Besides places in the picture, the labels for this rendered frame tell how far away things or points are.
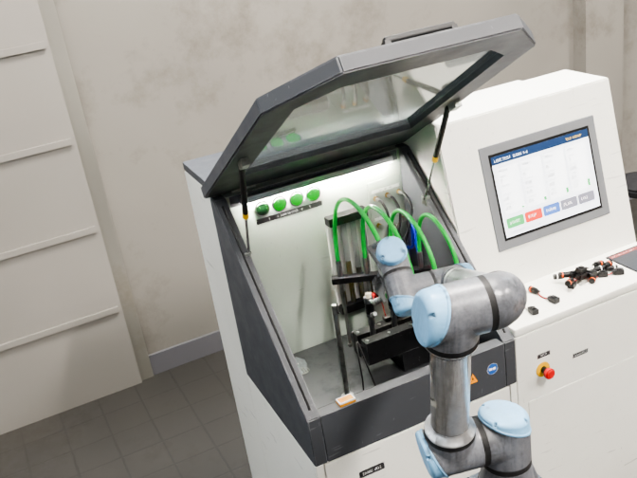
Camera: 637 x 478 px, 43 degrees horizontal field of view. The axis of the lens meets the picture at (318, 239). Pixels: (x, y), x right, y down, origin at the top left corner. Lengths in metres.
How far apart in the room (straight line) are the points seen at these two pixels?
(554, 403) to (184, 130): 2.29
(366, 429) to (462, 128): 0.98
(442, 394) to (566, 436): 1.19
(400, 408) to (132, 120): 2.21
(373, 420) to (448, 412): 0.62
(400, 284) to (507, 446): 0.45
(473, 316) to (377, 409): 0.83
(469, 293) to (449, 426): 0.35
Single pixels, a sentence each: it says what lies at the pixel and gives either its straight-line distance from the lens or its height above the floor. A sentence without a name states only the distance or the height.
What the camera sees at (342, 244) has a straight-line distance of 2.70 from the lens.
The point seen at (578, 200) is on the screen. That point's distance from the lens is 2.87.
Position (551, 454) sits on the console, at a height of 0.45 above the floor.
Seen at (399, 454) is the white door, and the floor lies 0.71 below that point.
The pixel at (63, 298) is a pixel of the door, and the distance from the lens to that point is 4.17.
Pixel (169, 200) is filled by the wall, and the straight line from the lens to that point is 4.17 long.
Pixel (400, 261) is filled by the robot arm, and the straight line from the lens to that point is 1.98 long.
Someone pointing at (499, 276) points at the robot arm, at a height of 1.53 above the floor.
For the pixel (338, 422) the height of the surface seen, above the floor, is 0.91.
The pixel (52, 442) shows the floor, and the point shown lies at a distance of 4.25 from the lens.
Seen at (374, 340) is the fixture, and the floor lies 0.98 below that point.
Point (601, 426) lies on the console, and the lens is 2.98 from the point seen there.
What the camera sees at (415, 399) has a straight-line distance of 2.41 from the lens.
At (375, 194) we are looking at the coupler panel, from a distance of 2.71.
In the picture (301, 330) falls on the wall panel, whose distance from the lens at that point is 2.78.
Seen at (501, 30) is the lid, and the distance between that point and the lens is 1.87.
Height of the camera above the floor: 2.29
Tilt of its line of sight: 24 degrees down
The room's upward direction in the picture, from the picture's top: 9 degrees counter-clockwise
